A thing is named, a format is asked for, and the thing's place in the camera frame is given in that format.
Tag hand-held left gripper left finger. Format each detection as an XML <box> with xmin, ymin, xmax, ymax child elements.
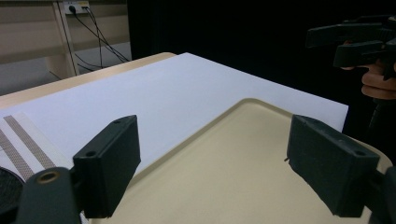
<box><xmin>73</xmin><ymin>115</ymin><xmax>142</xmax><ymax>218</ymax></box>

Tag white paper sheet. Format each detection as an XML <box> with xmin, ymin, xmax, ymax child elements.
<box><xmin>0</xmin><ymin>51</ymin><xmax>349</xmax><ymax>175</ymax></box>

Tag beige wooden desk frame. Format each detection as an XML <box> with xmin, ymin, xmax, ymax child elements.
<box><xmin>0</xmin><ymin>0</ymin><xmax>132</xmax><ymax>78</ymax></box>

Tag black cable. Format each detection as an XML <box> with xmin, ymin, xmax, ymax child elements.
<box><xmin>68</xmin><ymin>5</ymin><xmax>130</xmax><ymax>63</ymax></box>
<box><xmin>83</xmin><ymin>6</ymin><xmax>105</xmax><ymax>69</ymax></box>

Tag black round mesh object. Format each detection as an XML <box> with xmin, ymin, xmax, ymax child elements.
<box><xmin>0</xmin><ymin>166</ymin><xmax>25</xmax><ymax>218</ymax></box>

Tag white cloth with grey stripes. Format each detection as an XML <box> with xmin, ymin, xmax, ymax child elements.
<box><xmin>0</xmin><ymin>111</ymin><xmax>74</xmax><ymax>183</ymax></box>

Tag white wall power socket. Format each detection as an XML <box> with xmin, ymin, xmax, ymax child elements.
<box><xmin>64</xmin><ymin>0</ymin><xmax>91</xmax><ymax>15</ymax></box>

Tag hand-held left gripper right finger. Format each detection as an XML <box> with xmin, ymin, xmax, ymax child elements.
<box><xmin>286</xmin><ymin>114</ymin><xmax>381</xmax><ymax>218</ymax></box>

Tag black curtain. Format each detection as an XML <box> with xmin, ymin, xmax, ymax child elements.
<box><xmin>126</xmin><ymin>0</ymin><xmax>396</xmax><ymax>157</ymax></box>

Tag beige plastic tray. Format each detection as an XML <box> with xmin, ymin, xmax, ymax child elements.
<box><xmin>90</xmin><ymin>97</ymin><xmax>394</xmax><ymax>224</ymax></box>

